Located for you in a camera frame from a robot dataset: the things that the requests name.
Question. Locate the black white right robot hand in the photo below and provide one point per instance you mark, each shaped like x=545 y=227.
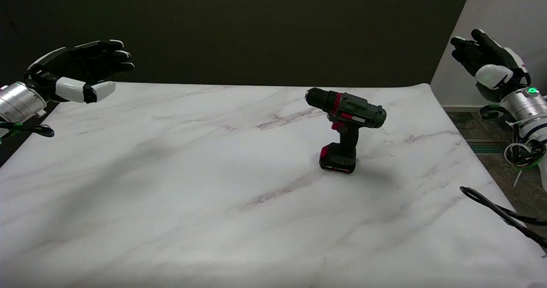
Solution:
x=491 y=75

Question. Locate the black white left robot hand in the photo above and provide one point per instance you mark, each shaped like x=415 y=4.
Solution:
x=77 y=72

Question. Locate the dark green red power screwdriver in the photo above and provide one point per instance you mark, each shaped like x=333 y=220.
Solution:
x=350 y=110

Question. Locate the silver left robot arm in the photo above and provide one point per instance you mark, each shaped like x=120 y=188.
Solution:
x=17 y=102

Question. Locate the striped floor vent grille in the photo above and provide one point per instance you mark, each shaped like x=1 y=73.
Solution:
x=487 y=146

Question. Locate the white marble pattern table cover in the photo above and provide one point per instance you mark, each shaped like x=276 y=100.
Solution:
x=171 y=194

